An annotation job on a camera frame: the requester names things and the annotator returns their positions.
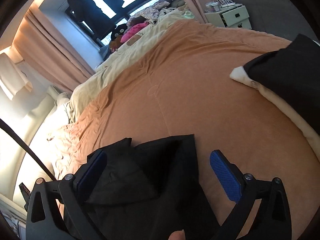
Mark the white padded headboard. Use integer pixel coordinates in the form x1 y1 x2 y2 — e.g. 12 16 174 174
0 85 72 198

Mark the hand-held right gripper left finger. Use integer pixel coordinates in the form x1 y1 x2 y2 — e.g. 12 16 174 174
26 149 108 240

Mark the dark framed window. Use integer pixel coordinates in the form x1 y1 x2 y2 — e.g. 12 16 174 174
60 0 168 48

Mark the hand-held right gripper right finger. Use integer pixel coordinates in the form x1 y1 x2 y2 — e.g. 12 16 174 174
209 150 292 240

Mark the cream duvet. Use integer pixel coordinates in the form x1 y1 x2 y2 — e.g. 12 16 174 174
69 9 195 123

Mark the pink curtain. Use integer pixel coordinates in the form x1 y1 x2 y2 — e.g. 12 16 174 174
167 0 213 24
12 5 105 93

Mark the black plush toy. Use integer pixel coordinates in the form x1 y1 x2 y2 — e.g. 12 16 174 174
110 24 129 48

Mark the white nightstand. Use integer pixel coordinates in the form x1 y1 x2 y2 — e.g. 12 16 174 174
205 4 252 29

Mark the brown blanket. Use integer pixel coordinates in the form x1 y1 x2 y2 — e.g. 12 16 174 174
54 20 320 240

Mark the pale pink bed sheet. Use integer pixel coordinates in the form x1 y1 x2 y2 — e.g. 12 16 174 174
30 124 78 180

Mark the hanging black coat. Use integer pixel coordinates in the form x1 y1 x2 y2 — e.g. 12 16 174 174
67 0 117 37

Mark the pile of colourful clothes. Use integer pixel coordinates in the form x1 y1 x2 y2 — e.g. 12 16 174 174
121 0 180 43

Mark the black jacket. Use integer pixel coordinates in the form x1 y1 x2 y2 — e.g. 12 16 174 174
62 134 223 240

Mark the person's right hand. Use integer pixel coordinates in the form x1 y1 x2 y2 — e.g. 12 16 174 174
169 229 186 240

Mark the black folded garment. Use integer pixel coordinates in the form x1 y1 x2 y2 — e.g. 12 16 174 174
244 34 320 140

